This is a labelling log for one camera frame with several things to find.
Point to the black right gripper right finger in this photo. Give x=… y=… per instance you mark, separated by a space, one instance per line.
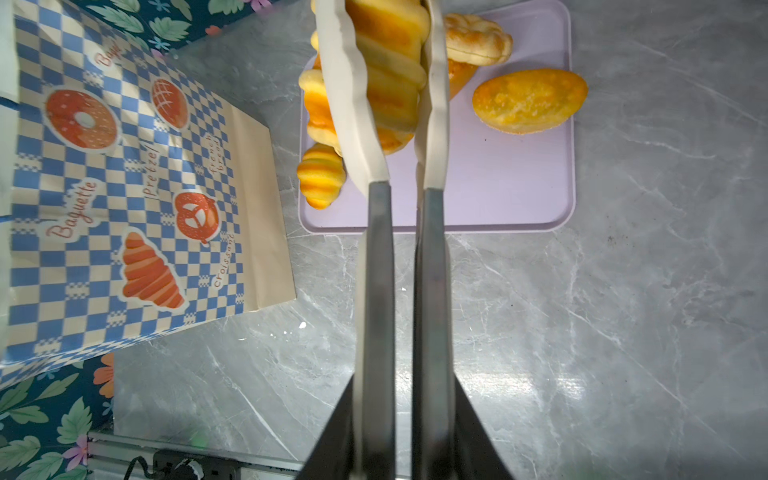
x=476 y=457

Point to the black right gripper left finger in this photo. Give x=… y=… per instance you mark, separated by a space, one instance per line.
x=332 y=456

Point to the lavender plastic tray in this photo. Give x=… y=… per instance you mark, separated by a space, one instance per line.
x=496 y=182

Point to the checkered paper bread bag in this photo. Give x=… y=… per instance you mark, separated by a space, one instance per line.
x=134 y=201

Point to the long glazed pastry loaf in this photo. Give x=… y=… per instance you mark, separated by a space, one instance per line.
x=321 y=108

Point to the oval golden bread bun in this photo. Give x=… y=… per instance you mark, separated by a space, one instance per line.
x=529 y=101

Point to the wide striped bread roll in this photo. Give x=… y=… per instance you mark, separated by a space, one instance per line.
x=390 y=36

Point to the glazed brown bread wedge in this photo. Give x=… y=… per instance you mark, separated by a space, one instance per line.
x=459 y=75

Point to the small round striped bun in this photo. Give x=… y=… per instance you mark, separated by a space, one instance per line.
x=321 y=175

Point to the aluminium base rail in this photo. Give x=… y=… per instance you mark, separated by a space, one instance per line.
x=117 y=457

